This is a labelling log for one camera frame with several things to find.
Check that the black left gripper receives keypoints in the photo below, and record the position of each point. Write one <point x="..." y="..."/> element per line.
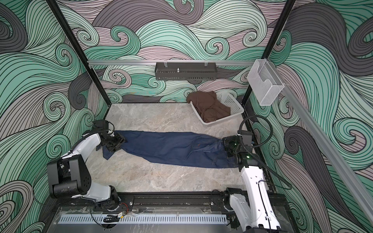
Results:
<point x="121" y="140"/>

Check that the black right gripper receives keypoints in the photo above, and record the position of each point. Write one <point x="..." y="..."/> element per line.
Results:
<point x="226" y="141"/>

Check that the blue denim jeans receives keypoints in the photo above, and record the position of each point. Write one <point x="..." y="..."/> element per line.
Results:
<point x="178" y="148"/>

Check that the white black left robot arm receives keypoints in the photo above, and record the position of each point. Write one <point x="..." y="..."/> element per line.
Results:
<point x="68" y="176"/>

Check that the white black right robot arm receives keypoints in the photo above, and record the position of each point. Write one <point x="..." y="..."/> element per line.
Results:
<point x="254" y="211"/>

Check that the brown trousers in basket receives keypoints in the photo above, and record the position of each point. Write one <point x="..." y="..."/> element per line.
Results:
<point x="209" y="108"/>

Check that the white plastic laundry basket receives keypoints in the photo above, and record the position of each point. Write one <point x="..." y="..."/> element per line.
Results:
<point x="228" y="100"/>

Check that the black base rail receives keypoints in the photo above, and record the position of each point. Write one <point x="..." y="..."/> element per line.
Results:
<point x="215" y="201"/>

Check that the clear wire mesh bin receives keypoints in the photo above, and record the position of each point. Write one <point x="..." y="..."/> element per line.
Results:
<point x="264" y="79"/>

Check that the red black wires connector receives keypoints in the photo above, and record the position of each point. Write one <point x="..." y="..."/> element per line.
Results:
<point x="111" y="220"/>

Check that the aluminium rail back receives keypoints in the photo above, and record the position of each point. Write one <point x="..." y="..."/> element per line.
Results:
<point x="134" y="62"/>

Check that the aluminium rail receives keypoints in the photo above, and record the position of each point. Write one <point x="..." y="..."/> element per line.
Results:
<point x="357" y="189"/>
<point x="134" y="62"/>

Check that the aluminium rail right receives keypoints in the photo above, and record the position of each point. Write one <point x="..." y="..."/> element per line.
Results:
<point x="357" y="189"/>

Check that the white slotted cable duct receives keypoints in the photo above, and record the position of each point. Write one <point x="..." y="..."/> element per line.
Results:
<point x="147" y="219"/>

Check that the black corner frame post right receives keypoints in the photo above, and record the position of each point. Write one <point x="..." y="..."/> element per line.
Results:
<point x="273" y="40"/>

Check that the black corner frame post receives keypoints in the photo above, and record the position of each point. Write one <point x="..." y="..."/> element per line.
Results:
<point x="80" y="53"/>
<point x="273" y="40"/>

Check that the black corner frame post left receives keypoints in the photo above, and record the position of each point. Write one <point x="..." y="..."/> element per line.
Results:
<point x="80" y="53"/>

